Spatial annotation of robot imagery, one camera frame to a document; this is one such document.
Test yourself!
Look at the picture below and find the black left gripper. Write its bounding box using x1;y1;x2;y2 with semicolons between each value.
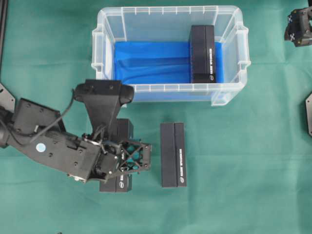
7;131;152;182

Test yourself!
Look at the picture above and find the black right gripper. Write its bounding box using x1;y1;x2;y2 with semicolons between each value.
284;6;312;47

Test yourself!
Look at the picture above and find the black realsense box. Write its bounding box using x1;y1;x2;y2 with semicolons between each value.
160;122;187;188
99;118;134;193
190;25;216;83

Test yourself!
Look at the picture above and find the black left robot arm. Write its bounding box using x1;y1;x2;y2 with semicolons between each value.
0;98;151;183

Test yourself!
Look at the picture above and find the clear plastic storage case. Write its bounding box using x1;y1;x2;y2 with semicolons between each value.
91;5;251;106

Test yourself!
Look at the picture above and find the blue cloth liner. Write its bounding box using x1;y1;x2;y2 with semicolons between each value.
114;41;214;102

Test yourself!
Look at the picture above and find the green table cloth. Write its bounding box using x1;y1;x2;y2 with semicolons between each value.
0;0;312;234

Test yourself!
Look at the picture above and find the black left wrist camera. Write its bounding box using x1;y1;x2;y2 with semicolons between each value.
74;79;135;140

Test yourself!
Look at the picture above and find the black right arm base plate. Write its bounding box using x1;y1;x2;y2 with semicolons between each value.
305;93;312;137

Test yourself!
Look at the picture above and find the black camera cable left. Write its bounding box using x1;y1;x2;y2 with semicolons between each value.
4;89;76;147

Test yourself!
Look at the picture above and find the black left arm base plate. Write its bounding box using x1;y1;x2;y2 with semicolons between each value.
0;83;15;113

